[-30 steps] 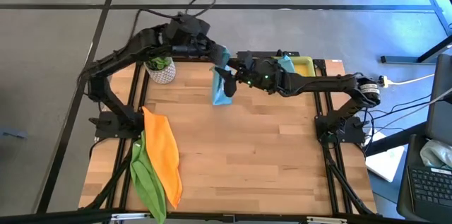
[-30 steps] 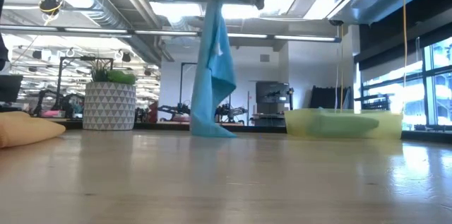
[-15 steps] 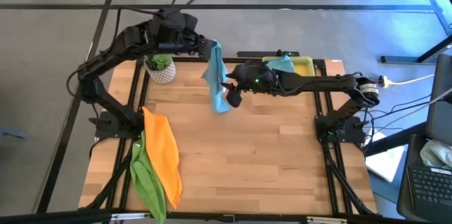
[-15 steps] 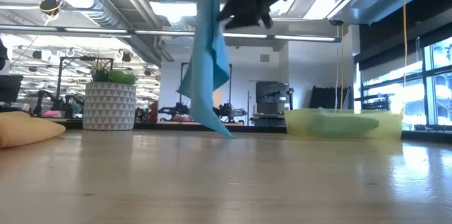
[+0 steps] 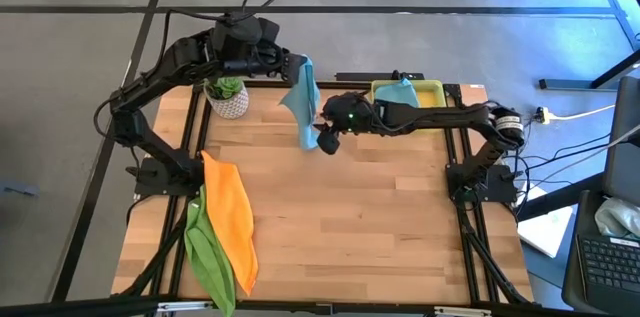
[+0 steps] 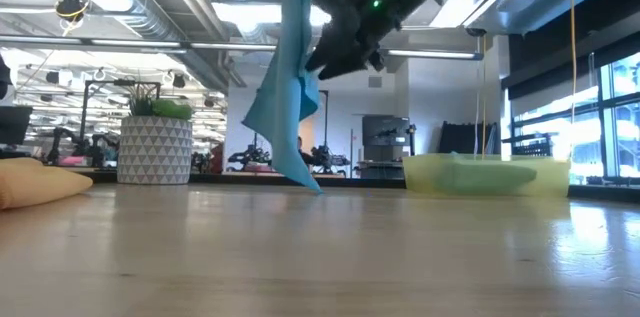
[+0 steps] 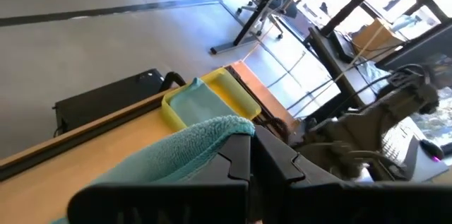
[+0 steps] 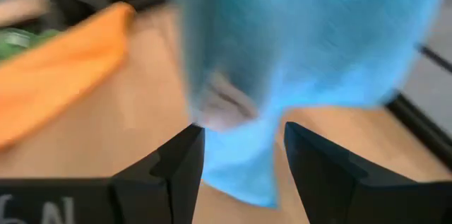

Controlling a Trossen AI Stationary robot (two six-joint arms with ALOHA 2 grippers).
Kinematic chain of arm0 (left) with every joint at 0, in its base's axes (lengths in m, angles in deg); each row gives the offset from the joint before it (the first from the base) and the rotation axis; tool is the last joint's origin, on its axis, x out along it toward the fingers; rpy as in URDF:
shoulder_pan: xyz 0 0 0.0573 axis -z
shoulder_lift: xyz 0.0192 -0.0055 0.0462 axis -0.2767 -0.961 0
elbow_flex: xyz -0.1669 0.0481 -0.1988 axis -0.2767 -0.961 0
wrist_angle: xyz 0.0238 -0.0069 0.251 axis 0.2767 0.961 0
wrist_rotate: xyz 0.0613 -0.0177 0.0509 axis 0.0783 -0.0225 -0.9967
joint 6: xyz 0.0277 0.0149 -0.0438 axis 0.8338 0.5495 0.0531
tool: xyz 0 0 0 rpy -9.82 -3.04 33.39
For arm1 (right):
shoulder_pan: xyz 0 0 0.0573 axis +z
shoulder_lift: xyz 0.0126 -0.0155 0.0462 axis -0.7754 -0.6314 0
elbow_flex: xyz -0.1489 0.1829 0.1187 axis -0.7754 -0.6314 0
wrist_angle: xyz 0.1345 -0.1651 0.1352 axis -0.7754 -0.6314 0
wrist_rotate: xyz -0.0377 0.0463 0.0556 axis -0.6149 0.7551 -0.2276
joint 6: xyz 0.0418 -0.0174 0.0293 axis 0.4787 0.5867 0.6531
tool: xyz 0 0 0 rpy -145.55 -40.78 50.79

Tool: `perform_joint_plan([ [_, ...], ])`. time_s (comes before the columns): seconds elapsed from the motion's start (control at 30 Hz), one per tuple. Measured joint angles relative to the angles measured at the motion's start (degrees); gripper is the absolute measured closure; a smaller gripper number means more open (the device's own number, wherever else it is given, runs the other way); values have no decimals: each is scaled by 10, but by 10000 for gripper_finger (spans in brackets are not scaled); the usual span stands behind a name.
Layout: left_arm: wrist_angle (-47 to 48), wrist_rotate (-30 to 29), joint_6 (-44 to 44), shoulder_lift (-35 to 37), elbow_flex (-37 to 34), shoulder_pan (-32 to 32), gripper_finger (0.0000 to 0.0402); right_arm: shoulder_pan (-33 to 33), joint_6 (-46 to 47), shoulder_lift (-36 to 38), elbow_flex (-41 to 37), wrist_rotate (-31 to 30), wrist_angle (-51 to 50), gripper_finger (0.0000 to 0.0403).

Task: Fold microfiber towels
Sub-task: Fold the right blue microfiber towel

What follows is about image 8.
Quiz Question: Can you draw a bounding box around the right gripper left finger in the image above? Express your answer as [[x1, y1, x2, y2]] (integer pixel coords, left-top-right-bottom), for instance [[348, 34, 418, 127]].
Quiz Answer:
[[0, 123, 206, 224]]

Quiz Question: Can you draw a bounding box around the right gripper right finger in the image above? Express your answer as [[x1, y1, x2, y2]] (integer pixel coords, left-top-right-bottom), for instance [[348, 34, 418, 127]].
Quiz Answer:
[[283, 120, 452, 224]]

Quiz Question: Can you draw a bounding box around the light blue microfiber towel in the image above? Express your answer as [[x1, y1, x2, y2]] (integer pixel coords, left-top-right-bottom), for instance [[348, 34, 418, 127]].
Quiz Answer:
[[171, 0, 451, 210]]

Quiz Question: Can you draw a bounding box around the orange microfiber towel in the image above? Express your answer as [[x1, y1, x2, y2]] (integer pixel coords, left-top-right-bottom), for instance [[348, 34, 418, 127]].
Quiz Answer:
[[0, 1, 137, 151]]

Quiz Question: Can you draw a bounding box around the green microfiber towel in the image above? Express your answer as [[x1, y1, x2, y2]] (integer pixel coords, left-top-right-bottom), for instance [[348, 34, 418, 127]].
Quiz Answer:
[[0, 27, 63, 61]]

